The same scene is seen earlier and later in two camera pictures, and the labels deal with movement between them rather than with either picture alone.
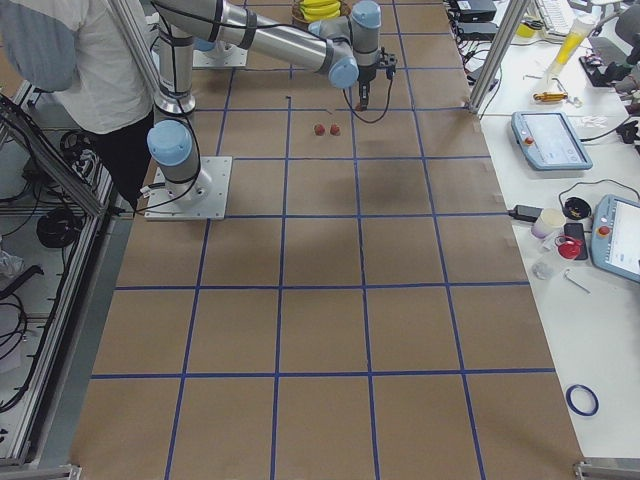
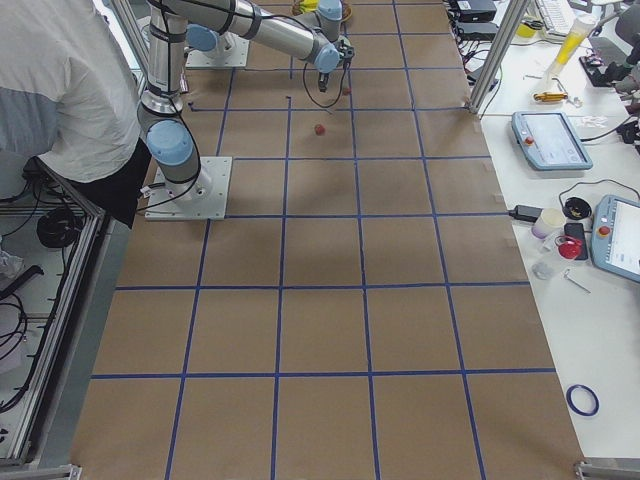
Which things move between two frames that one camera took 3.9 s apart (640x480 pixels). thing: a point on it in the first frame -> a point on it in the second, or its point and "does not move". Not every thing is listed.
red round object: x=568 y=247 does not move
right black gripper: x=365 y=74 -> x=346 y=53
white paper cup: x=549 y=221 does not move
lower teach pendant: x=615 y=235 does not move
